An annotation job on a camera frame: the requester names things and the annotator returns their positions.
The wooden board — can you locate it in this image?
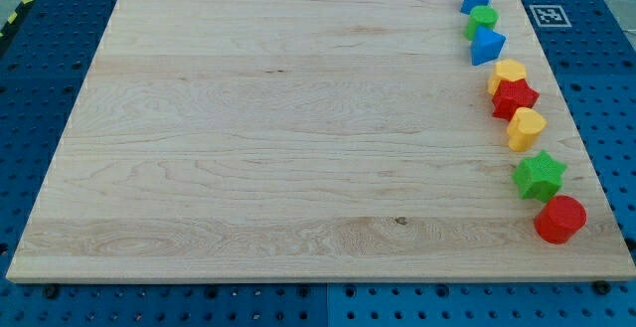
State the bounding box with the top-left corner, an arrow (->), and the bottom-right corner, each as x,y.
7,0 -> 635,284

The red star block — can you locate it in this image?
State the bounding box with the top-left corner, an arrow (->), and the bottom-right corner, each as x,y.
492,79 -> 540,121

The blue triangle block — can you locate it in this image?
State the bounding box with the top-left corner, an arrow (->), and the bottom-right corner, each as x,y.
470,26 -> 507,66

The yellow hexagon block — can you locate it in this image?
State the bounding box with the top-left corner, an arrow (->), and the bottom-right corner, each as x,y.
487,59 -> 527,95

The yellow heart block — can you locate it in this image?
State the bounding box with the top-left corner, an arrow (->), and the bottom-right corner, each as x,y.
506,107 -> 548,152

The green cylinder block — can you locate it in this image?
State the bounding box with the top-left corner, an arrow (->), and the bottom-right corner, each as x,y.
463,5 -> 499,41

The green star block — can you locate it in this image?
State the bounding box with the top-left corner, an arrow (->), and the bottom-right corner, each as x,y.
512,150 -> 567,203

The red cylinder block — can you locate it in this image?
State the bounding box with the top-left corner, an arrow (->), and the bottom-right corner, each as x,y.
534,195 -> 587,245

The white fiducial marker tag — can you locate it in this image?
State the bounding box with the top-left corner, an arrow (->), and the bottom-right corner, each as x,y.
530,4 -> 571,28

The yellow black hazard tape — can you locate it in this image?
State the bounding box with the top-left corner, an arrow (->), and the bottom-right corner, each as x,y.
1,0 -> 36,41

